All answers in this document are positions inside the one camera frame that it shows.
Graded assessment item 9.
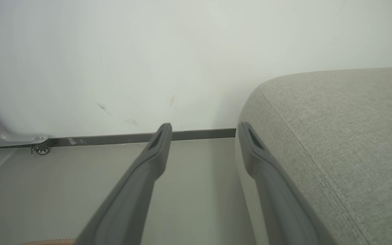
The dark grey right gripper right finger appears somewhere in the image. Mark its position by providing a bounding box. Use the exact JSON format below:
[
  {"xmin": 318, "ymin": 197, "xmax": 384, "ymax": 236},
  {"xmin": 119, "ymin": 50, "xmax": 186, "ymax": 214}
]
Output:
[{"xmin": 236, "ymin": 121, "xmax": 339, "ymax": 245}]

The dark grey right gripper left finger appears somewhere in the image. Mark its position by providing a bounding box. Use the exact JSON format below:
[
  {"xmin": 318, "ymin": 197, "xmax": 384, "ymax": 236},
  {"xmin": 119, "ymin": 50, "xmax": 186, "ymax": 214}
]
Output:
[{"xmin": 75, "ymin": 123, "xmax": 173, "ymax": 245}]

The small black caster wheel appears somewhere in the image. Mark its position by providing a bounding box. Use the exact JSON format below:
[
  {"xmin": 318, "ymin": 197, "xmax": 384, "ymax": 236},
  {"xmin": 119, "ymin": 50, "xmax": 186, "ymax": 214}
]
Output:
[{"xmin": 31, "ymin": 144, "xmax": 49, "ymax": 156}]

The silver metal frame bar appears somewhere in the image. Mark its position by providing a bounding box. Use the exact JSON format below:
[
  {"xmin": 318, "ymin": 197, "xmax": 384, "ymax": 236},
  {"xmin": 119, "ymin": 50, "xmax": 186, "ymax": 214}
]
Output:
[{"xmin": 0, "ymin": 95, "xmax": 48, "ymax": 147}]

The grey fabric sofa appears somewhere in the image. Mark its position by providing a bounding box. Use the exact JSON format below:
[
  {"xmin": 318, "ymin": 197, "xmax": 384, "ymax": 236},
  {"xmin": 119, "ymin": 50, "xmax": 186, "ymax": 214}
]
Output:
[{"xmin": 235, "ymin": 67, "xmax": 392, "ymax": 245}]

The white basket with brown rim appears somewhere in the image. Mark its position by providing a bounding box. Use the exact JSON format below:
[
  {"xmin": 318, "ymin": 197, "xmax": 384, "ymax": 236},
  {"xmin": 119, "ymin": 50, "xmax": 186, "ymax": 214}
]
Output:
[{"xmin": 21, "ymin": 239, "xmax": 77, "ymax": 245}]

